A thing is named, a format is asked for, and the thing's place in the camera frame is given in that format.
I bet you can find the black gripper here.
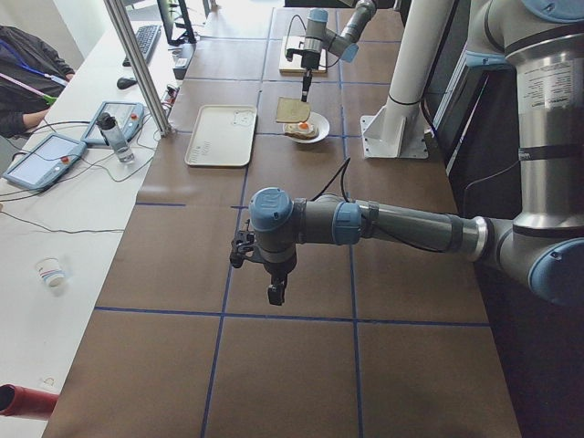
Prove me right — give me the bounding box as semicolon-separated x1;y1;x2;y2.
300;50;320;102
264;258;297;305

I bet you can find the plain bread slice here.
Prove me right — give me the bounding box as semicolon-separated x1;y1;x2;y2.
276;97;311;124

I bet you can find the white round plate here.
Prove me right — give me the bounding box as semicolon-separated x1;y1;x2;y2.
283;112;329;143

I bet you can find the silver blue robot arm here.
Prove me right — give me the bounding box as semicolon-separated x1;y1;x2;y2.
297;0;378;102
230;1;583;306

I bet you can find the wooden cutting board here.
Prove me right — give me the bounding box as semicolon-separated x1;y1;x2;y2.
278;36;327;76

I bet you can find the toast with fried egg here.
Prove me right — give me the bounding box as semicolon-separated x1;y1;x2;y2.
284;121;318;140

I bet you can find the cream bear serving tray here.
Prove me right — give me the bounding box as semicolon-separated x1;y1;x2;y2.
184;105;257;168

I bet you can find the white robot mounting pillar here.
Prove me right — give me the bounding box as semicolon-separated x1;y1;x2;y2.
360;0;454;159

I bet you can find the black monitor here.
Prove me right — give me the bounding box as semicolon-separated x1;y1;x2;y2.
157;0;196;47

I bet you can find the black keyboard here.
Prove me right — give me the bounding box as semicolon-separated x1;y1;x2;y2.
135;25;162;64

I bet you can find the far blue teach pendant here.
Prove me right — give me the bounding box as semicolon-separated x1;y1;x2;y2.
80;100;147;147

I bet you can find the blue teach pendant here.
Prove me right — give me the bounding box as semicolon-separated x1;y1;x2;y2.
80;100;147;147
3;133;87;191

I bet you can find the black computer mouse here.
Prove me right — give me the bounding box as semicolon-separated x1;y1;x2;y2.
116;77;137;90

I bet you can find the clear water bottle black cap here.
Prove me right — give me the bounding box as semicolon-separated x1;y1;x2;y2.
96;112;134;163

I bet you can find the white paper cup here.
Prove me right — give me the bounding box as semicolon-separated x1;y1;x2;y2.
35;257;67;296

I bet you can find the near blue teach pendant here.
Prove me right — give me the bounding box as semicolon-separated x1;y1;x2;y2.
3;133;87;191

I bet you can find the seated person dark jacket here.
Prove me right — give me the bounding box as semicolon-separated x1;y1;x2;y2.
1;26;75;138

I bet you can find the red cylinder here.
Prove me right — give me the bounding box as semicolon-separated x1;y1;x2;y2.
1;384;59;420

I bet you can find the aluminium frame post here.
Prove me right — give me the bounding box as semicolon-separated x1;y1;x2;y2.
104;0;172;137

